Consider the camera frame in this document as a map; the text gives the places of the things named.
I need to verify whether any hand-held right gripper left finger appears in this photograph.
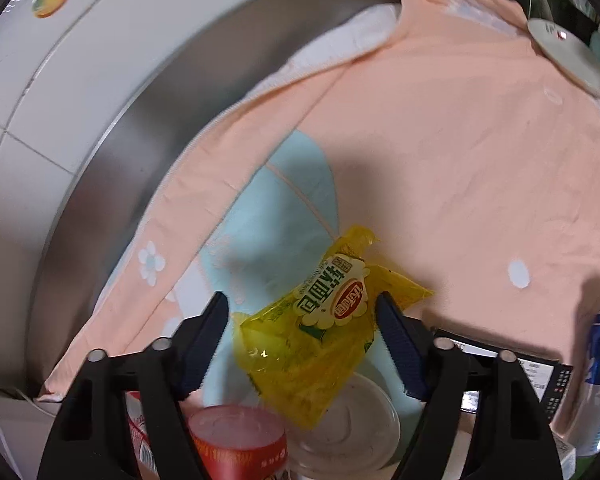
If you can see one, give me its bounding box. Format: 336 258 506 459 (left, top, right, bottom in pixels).
36 291 231 480

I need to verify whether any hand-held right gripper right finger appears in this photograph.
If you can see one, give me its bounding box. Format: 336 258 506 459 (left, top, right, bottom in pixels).
375 292 566 480

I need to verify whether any yellow snack packet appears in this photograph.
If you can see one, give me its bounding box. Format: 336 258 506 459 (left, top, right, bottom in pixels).
232 226 435 431

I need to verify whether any red printed paper cup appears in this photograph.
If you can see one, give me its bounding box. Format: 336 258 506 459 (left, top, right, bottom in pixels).
187 406 288 480

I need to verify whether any clear plastic cup lid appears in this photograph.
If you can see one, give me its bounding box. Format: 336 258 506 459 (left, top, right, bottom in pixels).
290 372 401 476

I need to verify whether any red drink can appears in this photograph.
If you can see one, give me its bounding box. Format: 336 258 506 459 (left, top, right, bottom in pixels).
125 392 158 480

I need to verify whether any black flat box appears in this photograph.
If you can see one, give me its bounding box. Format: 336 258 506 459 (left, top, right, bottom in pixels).
432 327 573 423

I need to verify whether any peach flower print blanket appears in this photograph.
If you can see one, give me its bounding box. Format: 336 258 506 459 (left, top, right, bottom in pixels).
32 0 600 461

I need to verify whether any white plate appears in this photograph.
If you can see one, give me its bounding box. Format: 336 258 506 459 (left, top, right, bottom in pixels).
526 17 600 97

